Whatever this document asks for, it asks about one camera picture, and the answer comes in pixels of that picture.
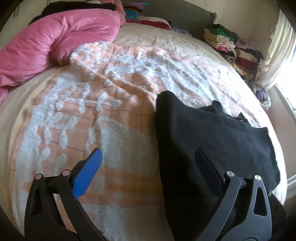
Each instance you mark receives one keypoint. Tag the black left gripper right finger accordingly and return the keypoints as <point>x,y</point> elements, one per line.
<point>243,210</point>

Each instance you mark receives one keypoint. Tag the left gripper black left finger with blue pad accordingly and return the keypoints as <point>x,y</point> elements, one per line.
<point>53,211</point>

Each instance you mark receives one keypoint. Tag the black garment with orange cuffs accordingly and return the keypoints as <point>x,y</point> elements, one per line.
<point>230,142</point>

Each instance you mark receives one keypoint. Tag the pile of folded clothes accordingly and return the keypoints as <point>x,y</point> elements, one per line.
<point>236,51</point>

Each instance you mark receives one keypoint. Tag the striped clothes by headboard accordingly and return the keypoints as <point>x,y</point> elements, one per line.
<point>134,14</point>

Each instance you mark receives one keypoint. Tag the plastic bag with purple cloth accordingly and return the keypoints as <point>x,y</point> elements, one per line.
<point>260,94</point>

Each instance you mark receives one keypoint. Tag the peach white floral bedspread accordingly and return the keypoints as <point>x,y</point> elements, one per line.
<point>107,99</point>

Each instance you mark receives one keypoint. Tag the cream curtain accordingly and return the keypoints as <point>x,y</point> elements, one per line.
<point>279,54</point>

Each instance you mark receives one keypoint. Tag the pink duvet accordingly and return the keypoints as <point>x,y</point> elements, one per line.
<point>51,40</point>

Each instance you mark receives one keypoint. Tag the grey headboard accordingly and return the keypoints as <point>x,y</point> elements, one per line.
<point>181,15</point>

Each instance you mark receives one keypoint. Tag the black cloth on duvet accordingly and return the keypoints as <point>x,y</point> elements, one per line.
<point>61,6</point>

